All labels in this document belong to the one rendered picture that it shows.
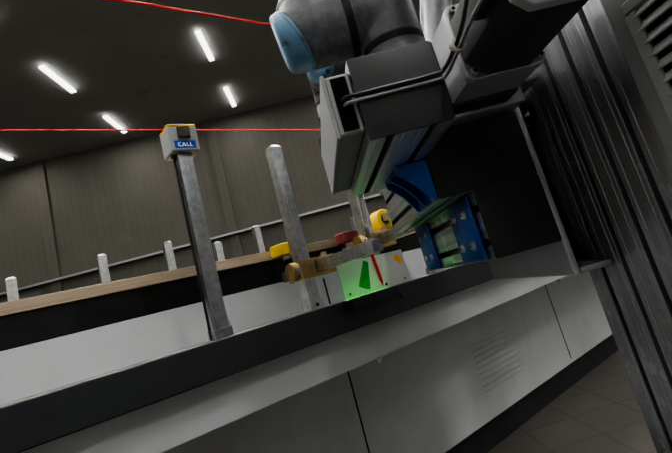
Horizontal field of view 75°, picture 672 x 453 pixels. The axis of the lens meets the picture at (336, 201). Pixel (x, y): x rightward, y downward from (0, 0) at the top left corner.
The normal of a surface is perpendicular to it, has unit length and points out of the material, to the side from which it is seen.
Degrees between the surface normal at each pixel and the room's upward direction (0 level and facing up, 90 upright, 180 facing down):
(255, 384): 90
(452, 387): 90
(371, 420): 90
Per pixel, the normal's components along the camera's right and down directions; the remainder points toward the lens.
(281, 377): 0.56, -0.30
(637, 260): -0.96, 0.26
